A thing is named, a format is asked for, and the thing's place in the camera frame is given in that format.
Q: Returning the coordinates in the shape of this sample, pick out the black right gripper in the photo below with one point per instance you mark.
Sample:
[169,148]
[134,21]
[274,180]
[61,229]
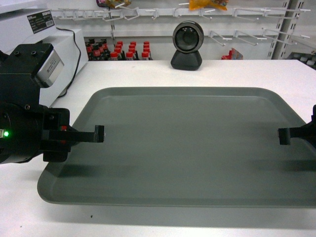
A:
[306,133]

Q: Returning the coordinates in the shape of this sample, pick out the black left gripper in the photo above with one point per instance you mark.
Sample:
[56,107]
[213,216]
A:
[58,136]

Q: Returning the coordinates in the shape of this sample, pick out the grey-silver rectangular tray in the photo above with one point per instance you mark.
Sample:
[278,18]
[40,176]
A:
[185,146]

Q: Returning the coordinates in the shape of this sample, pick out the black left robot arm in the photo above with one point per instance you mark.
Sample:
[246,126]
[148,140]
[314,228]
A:
[27,128]

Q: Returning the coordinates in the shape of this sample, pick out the white cash register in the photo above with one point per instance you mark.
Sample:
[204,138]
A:
[27,37]

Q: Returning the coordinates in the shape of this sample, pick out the black round barcode scanner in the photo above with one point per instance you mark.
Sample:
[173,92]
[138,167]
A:
[187,38]

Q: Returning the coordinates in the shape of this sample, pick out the yellow snack bag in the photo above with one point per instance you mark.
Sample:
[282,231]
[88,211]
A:
[217,4]

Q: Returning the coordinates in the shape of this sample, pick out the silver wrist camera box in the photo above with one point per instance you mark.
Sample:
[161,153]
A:
[50,70]

